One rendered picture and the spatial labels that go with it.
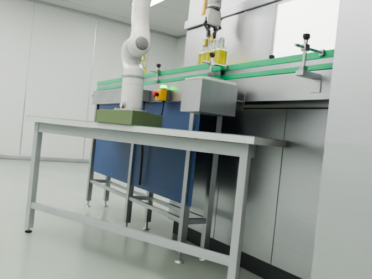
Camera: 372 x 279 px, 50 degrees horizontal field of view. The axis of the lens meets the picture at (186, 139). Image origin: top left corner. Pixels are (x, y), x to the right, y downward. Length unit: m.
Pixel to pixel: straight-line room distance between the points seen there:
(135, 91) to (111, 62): 6.20
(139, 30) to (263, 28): 0.69
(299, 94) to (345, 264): 0.74
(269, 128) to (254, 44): 0.50
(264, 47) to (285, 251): 1.09
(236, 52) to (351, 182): 1.31
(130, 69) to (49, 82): 5.81
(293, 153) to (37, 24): 6.58
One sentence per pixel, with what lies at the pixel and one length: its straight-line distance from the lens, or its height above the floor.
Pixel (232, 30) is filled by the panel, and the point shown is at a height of 1.40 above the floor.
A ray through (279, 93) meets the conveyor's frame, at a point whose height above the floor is 0.96.
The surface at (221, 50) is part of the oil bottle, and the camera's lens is 2.37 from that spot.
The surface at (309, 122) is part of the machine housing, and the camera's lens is 2.04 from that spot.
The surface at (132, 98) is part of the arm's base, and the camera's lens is 2.20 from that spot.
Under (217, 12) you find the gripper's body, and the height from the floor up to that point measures 1.48.
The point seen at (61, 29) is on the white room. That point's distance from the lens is 8.16.
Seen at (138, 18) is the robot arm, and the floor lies 1.33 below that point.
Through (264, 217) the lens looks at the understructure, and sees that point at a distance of 2.23.
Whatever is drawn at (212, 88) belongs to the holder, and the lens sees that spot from 1.94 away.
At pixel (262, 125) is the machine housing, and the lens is 2.26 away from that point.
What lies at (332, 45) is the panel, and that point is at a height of 1.20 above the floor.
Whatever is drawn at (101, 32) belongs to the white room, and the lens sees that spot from 8.40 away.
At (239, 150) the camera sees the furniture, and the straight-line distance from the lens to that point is 1.81.
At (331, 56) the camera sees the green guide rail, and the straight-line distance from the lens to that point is 1.78.
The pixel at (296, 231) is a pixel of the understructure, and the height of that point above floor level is 0.31.
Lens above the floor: 0.72
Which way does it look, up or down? level
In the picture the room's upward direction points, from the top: 6 degrees clockwise
